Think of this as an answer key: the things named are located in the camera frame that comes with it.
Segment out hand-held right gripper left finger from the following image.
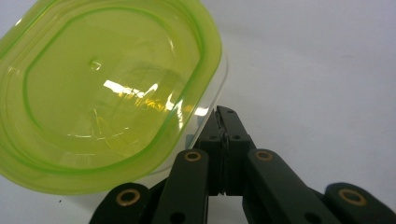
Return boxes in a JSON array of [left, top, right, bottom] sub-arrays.
[[151, 107, 226, 224]]

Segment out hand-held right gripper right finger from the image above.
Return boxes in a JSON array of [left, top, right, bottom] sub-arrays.
[[216, 105, 344, 224]]

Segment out green lidded round container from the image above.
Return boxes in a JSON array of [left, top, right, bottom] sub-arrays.
[[0, 0, 230, 197]]

